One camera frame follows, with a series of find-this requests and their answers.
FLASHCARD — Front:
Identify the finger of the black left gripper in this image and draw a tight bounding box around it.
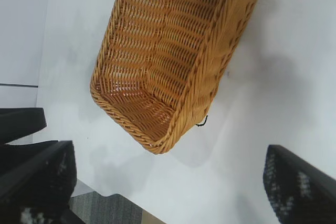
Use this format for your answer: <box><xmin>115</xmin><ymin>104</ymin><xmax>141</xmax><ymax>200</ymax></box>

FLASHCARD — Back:
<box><xmin>0</xmin><ymin>107</ymin><xmax>47</xmax><ymax>146</ymax></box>
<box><xmin>0</xmin><ymin>140</ymin><xmax>69</xmax><ymax>196</ymax></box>

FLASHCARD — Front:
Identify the brown woven wicker basket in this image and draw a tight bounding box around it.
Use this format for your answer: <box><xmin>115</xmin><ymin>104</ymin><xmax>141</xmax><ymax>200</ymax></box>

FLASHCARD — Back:
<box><xmin>89</xmin><ymin>0</ymin><xmax>265</xmax><ymax>156</ymax></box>

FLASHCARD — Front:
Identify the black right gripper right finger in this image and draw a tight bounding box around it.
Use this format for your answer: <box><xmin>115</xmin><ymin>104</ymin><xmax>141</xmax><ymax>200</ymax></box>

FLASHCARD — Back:
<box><xmin>263</xmin><ymin>144</ymin><xmax>336</xmax><ymax>224</ymax></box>

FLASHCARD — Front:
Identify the long curled black thread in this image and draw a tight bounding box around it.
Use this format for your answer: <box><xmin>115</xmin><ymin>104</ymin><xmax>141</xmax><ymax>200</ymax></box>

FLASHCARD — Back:
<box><xmin>195</xmin><ymin>115</ymin><xmax>209</xmax><ymax>127</ymax></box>

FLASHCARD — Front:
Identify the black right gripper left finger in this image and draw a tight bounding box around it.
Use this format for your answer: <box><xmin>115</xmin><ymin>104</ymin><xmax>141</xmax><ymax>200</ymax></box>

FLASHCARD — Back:
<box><xmin>0</xmin><ymin>141</ymin><xmax>87</xmax><ymax>224</ymax></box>

